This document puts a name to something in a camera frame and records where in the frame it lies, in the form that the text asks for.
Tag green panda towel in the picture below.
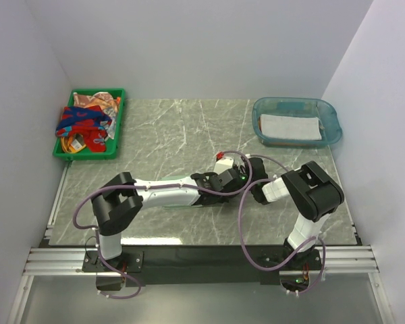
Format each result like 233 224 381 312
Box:
161 175 203 210

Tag red blue patterned cloth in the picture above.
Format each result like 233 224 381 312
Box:
55 105 111 153

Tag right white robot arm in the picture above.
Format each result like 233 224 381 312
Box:
247 155 344 269

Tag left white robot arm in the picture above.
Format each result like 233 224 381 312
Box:
91 157 248 271

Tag folded white towel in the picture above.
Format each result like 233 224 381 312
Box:
260 114 322 141

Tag blue translucent plastic tub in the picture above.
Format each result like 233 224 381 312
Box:
252 97 343 146

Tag green plastic bin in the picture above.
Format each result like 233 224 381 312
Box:
53 88 126 161

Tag orange yellow cloth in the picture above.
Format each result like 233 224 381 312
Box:
60 134 86 154

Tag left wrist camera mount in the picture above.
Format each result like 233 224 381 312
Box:
213 152 235 174

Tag aluminium mounting rail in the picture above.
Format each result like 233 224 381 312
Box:
24 164 394 323

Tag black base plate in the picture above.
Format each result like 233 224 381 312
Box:
82 243 362 291

